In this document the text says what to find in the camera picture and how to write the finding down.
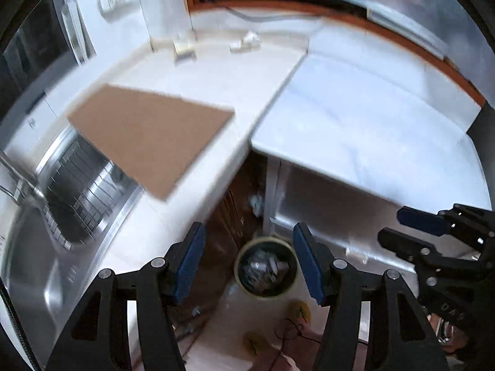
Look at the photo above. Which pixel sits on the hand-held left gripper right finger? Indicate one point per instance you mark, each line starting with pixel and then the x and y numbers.
pixel 309 262

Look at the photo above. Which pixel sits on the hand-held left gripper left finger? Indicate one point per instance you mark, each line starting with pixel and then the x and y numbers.
pixel 189 262

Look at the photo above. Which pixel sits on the yellow embroidered slipper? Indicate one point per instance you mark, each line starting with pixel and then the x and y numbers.
pixel 254 342
pixel 298 311

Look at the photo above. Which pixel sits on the metal pipe fitting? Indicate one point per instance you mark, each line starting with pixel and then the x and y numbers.
pixel 257 205

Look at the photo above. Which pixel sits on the white wall rack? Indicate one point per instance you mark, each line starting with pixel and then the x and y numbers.
pixel 73 31

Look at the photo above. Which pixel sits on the white frosted glass cabinet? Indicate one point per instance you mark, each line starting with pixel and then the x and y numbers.
pixel 328 201

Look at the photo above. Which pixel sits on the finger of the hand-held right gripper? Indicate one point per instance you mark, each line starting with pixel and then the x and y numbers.
pixel 423 220
pixel 402 241

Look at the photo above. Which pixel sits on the crumpled white paper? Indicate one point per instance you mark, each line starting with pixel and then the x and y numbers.
pixel 245 42

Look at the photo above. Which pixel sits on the stainless steel faucet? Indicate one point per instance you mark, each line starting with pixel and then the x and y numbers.
pixel 19 177

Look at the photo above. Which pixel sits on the stainless steel sink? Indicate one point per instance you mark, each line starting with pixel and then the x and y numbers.
pixel 34 278

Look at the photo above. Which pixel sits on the brown cardboard sheet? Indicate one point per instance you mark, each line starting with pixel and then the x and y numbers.
pixel 151 135

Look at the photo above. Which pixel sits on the round beige trash bin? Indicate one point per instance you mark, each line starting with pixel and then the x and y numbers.
pixel 241 278

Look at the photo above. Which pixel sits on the person's right leg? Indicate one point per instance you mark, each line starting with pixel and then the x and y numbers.
pixel 303 355

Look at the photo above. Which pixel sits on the brown wooden cabinet door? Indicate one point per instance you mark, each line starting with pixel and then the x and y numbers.
pixel 232 208

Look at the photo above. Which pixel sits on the orange wooden frame trim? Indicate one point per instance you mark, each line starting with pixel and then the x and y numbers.
pixel 425 42

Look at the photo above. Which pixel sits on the dark window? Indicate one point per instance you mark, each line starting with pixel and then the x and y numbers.
pixel 31 38

